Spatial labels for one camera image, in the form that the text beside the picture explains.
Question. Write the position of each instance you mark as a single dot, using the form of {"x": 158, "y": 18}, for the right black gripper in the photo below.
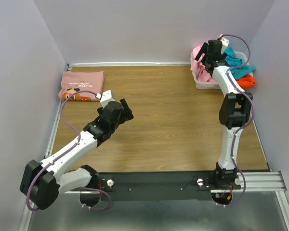
{"x": 203, "y": 50}

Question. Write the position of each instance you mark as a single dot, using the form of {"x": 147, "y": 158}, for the folded dusty pink printed shirt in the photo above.
{"x": 75, "y": 82}

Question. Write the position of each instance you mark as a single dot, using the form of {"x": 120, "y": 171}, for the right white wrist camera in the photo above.
{"x": 225, "y": 43}

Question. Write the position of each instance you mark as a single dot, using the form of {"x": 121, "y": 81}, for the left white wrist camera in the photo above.
{"x": 106, "y": 97}

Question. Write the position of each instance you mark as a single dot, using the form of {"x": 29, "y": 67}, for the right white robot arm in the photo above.
{"x": 234, "y": 115}

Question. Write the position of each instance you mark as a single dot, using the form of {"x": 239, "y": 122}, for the bright pink t shirt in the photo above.
{"x": 199, "y": 69}

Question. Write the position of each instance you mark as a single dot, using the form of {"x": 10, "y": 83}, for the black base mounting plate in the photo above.
{"x": 158, "y": 186}

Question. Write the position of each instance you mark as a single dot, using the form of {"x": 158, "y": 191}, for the teal t shirt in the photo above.
{"x": 233, "y": 61}

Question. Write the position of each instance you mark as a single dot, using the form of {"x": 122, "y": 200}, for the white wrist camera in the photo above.
{"x": 225, "y": 43}
{"x": 106, "y": 97}

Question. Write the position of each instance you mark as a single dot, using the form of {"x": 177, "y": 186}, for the aluminium rail frame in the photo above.
{"x": 251, "y": 181}

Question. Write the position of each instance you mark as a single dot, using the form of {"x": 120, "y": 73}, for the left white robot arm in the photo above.
{"x": 42, "y": 182}

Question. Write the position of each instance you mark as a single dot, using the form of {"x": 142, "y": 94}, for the orange t shirt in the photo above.
{"x": 247, "y": 82}

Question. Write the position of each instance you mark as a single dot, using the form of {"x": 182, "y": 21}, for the white plastic laundry basket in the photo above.
{"x": 213, "y": 85}

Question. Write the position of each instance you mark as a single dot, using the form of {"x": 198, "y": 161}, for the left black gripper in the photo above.
{"x": 127, "y": 116}

